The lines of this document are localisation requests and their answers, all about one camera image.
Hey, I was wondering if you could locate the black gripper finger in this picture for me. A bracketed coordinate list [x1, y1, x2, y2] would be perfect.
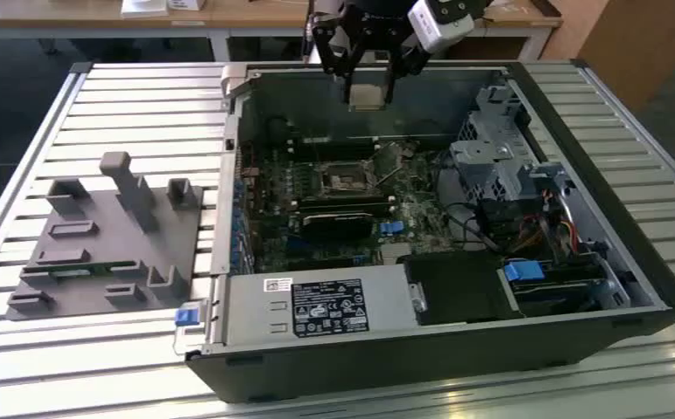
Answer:
[384, 33, 432, 104]
[313, 17, 357, 105]

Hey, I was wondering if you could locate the silver CPU plate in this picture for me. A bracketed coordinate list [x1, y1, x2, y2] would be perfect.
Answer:
[350, 82, 388, 113]

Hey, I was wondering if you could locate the metal socket cover frame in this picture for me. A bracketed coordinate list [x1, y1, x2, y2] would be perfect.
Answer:
[369, 140, 420, 187]

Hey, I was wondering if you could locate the black RAM slot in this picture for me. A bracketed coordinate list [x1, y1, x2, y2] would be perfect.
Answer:
[298, 199, 389, 207]
[298, 195, 389, 203]
[298, 203, 389, 211]

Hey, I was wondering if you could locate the black plastic bay cover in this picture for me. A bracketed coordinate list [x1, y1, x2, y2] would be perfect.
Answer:
[397, 251, 524, 327]

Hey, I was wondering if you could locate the grey metal drive cage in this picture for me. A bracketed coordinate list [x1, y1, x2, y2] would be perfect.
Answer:
[448, 85, 569, 204]

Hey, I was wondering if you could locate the plain white box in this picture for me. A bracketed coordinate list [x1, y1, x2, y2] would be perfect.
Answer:
[121, 0, 170, 20]

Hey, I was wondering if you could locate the green motherboard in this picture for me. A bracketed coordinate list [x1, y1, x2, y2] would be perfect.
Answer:
[229, 139, 472, 274]

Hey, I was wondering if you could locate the wooden cabinet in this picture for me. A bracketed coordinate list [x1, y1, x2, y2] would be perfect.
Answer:
[537, 0, 675, 113]

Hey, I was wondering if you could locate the black graphics card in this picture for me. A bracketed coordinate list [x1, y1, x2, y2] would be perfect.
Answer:
[298, 210, 376, 240]

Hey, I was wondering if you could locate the silver chipset heatsink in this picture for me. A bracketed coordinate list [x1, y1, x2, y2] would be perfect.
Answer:
[380, 242, 417, 264]

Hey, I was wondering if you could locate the hard disk in blue carrier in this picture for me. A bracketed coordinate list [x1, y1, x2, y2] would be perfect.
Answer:
[500, 259, 592, 302]

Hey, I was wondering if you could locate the grey parts rack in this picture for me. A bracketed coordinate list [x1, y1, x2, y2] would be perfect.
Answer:
[4, 151, 207, 323]

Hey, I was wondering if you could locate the silver power supply unit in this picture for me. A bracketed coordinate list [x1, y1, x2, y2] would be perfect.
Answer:
[219, 264, 420, 346]

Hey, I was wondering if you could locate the green RAM stick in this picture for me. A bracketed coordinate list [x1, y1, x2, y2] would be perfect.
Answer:
[50, 260, 141, 278]

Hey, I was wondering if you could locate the black PC case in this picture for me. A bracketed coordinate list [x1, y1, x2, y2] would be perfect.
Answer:
[183, 59, 675, 405]

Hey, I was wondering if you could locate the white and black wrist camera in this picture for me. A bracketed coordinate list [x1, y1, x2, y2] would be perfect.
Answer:
[406, 0, 476, 56]

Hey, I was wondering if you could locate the wooden desk with white frame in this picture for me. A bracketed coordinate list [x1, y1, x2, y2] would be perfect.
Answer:
[0, 0, 565, 62]

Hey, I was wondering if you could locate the coloured power wire bundle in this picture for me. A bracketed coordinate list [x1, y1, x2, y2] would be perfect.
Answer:
[511, 187, 583, 263]

